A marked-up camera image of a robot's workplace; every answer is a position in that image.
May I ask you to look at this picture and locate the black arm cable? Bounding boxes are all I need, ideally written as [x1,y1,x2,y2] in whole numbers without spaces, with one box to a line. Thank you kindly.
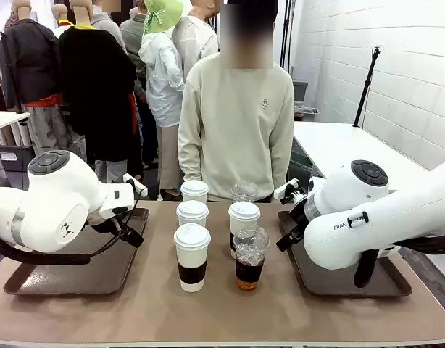
[354,233,445,289]
[0,217,136,265]

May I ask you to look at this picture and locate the person in cream sweater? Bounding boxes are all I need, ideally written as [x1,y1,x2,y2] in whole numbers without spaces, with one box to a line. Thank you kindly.
[177,0,295,203]

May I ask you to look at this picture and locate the large white table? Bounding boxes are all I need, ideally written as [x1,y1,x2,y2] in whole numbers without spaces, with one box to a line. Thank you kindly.
[293,121,445,193]

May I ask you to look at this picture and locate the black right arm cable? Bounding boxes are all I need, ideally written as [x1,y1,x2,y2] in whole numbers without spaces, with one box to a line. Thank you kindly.
[354,233,445,289]

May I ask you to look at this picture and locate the white lidded paper coffee cup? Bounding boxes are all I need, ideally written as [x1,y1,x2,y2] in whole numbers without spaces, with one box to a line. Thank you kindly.
[173,223,212,293]
[175,199,209,228]
[228,201,262,259]
[180,180,210,204]

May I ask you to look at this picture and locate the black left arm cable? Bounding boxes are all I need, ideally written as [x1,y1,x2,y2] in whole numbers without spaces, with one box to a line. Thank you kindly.
[0,217,136,265]

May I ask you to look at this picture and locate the mannequin in black robe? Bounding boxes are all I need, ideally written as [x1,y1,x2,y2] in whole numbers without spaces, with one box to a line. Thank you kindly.
[58,0,139,182]

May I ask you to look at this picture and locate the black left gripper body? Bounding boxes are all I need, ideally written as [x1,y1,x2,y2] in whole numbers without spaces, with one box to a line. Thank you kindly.
[86,213,122,236]

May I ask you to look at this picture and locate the mannequin with yellow red collar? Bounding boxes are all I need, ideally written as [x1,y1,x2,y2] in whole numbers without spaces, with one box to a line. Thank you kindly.
[51,3,75,38]

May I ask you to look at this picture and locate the light green sun hat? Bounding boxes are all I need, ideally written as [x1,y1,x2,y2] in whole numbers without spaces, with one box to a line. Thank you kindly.
[144,0,184,34]

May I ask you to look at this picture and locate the mannequin in white jacket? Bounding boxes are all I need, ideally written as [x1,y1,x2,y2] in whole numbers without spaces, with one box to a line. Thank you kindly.
[138,0,186,192]

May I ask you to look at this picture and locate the small white side table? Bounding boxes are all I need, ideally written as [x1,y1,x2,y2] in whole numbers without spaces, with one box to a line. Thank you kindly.
[0,111,31,133]

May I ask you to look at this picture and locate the grey storage box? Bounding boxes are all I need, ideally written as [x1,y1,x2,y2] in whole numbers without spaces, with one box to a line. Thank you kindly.
[0,144,37,173]

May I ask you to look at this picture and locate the grey bin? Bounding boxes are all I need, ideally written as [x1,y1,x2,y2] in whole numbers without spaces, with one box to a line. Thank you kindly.
[293,80,309,103]

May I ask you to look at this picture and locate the mannequin in dark grey jacket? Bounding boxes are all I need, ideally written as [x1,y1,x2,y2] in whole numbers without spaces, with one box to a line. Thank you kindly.
[0,0,63,153]

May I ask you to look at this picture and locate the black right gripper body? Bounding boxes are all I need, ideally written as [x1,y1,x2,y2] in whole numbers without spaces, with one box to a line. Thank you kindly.
[289,195,310,236]

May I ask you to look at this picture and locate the clear dome-lid iced drink cup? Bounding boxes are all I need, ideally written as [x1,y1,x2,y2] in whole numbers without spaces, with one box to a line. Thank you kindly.
[231,180,259,204]
[233,225,270,292]

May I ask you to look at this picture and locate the grey cluttered crate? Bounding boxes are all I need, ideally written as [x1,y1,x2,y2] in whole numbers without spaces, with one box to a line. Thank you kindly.
[294,101,320,123]

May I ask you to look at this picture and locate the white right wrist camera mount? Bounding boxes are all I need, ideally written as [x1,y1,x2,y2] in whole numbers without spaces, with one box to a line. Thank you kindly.
[273,178,299,200]

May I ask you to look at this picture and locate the black light stand poles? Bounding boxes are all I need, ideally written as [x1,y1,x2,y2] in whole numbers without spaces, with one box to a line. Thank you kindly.
[279,0,298,73]

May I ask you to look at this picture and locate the person in grey hoodie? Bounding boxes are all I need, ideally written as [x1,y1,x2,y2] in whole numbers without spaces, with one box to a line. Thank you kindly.
[91,0,128,54]

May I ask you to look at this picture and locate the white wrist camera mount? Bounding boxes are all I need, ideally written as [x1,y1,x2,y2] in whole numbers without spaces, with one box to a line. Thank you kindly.
[122,173,149,199]
[273,178,299,200]

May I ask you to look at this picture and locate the black tripod pole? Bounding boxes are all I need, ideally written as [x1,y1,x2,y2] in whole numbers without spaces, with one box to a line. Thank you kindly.
[352,46,382,128]

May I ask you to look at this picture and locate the person in grey-green jacket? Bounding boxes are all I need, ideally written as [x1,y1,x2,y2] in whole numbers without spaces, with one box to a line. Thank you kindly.
[120,0,148,107]

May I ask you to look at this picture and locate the person's right forearm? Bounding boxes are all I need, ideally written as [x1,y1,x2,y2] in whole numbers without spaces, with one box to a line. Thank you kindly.
[177,123,204,182]

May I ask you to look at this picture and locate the dark brown serving tray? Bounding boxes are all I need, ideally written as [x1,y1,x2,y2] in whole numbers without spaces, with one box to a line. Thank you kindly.
[4,207,150,295]
[278,210,413,297]

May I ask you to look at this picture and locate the mannequin in pale beige shirt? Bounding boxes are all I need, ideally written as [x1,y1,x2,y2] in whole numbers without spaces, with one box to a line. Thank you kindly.
[172,0,220,83]

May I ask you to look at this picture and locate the person's left forearm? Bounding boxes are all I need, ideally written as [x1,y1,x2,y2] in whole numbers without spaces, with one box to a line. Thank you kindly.
[270,123,295,182]

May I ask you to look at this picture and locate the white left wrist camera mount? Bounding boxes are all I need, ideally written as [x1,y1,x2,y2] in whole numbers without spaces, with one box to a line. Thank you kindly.
[122,173,149,199]

